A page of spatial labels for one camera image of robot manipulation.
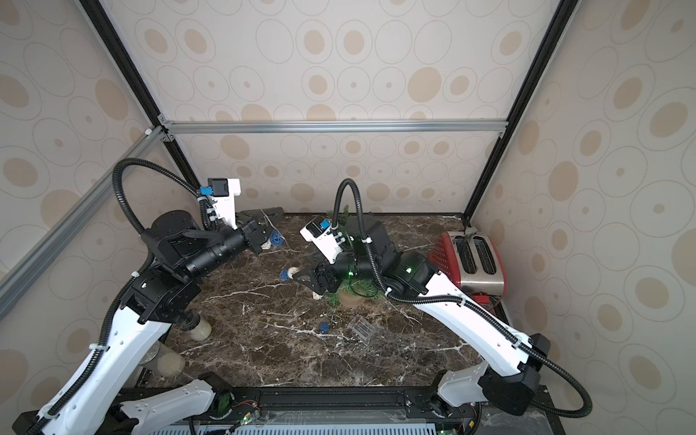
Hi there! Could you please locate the small green christmas tree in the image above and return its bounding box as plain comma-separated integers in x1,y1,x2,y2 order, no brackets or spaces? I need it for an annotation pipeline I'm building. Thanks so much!
323,205,384,310

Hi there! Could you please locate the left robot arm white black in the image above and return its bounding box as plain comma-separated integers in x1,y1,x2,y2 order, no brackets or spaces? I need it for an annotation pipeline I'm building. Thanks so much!
13,158,284,434

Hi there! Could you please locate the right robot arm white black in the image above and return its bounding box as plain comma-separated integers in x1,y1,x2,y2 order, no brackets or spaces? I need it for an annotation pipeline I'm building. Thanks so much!
290,178,593,419

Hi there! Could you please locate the clear plastic battery box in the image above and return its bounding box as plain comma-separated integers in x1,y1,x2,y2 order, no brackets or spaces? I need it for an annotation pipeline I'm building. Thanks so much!
348,315,376,344

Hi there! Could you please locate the clear jar black lid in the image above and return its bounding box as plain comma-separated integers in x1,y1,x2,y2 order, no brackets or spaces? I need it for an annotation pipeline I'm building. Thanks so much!
178,311,212,342

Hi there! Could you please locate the red silver toaster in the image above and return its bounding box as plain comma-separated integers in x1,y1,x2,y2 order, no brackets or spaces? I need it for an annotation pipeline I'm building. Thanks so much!
429,228,508,306

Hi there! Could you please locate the clear jar silver lid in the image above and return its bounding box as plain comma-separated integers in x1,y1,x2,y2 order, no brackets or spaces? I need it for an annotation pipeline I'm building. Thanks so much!
139,341,186,378

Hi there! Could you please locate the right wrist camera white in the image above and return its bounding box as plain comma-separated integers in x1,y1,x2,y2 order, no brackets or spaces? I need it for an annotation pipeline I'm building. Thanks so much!
300,217,346,265

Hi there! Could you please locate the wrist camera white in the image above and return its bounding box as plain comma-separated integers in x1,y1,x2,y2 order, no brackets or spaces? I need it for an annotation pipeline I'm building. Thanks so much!
300,217,346,265
199,178,241,229

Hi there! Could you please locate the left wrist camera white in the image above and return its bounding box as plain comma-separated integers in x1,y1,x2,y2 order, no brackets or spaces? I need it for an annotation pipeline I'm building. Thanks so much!
199,178,241,229

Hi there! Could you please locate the horizontal aluminium frame bar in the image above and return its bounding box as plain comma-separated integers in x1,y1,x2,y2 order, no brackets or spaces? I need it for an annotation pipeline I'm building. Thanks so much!
164,119,508,134

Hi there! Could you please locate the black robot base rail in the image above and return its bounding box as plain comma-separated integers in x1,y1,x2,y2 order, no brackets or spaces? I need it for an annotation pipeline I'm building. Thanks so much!
94,384,567,435

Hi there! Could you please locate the left diagonal aluminium frame bar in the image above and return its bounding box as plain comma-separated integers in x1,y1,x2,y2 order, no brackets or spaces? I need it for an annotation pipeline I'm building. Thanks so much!
0,126,164,322

